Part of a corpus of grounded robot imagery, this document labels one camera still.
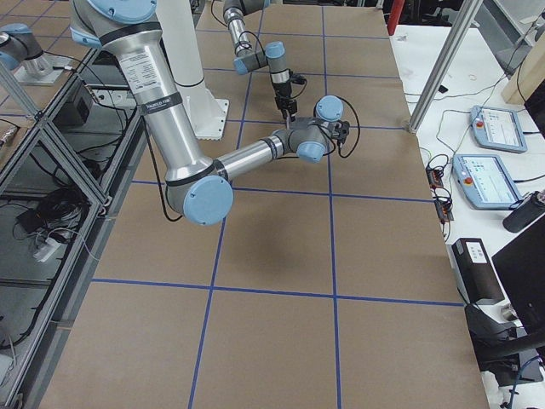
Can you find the aluminium side frame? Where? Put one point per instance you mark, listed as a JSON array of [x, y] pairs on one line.
[[63, 180]]

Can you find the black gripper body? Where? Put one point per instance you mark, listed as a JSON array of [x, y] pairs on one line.
[[281, 90]]

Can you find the black water bottle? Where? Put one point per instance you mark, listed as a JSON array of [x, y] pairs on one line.
[[530, 209]]

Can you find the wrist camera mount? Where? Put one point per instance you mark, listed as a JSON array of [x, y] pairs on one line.
[[298, 79], [341, 131]]

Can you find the teach pendant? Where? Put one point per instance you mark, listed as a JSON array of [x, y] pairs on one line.
[[485, 181], [497, 129]]

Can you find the black monitor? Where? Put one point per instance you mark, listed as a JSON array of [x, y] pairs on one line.
[[520, 268]]

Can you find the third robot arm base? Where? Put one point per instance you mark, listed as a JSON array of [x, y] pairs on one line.
[[22, 54]]

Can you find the black box with label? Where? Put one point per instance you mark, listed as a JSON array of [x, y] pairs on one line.
[[477, 274]]

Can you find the near teach pendant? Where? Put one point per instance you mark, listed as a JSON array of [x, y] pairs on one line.
[[485, 181]]

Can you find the pink and grey towel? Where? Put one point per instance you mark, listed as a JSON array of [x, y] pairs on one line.
[[301, 123]]

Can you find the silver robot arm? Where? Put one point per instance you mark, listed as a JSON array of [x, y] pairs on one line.
[[255, 47], [155, 45]]

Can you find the aluminium frame post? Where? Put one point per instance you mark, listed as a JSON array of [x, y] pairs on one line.
[[452, 43]]

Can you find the far teach pendant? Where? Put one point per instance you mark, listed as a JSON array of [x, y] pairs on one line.
[[497, 129]]

